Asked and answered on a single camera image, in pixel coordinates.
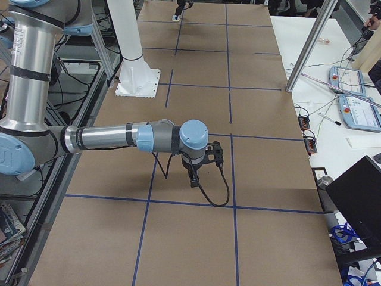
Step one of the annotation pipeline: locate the aluminium frame post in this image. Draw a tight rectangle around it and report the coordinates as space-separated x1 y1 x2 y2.
286 0 337 92

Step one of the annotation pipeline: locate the stack of books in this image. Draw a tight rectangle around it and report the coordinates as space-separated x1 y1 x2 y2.
1 201 27 267

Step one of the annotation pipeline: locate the black marker pen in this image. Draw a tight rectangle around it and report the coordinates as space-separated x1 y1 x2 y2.
318 113 342 126

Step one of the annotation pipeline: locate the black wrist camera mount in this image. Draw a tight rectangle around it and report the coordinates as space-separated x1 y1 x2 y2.
205 141 224 169

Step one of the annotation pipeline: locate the long metal grabber stick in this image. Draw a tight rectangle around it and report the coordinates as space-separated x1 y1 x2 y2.
301 73 381 108

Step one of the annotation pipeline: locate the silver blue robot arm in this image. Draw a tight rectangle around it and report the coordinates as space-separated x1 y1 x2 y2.
1 1 208 187

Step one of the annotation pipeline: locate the lower teach pendant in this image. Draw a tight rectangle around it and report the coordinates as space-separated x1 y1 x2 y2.
338 94 380 133

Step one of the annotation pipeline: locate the orange black connector block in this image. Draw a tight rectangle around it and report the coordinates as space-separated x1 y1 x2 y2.
298 116 310 131

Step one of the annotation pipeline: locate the upper teach pendant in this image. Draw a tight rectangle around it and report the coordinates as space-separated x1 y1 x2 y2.
329 66 366 97

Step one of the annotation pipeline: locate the teach pendant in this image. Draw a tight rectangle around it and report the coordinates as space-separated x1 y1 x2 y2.
338 94 380 133
329 66 366 97

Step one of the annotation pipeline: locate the black looping wrist cable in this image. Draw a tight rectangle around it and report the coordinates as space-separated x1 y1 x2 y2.
196 165 230 207

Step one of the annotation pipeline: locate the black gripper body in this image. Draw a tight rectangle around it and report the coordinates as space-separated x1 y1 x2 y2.
177 0 193 8
181 156 204 176

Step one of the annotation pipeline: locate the black laptop monitor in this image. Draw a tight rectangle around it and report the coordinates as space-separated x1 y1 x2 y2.
326 156 380 243

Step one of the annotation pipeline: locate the blue white call bell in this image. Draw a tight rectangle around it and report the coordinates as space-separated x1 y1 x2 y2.
172 15 180 23

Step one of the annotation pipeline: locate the white camera pedestal column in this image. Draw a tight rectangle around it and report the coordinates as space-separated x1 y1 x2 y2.
107 0 161 98

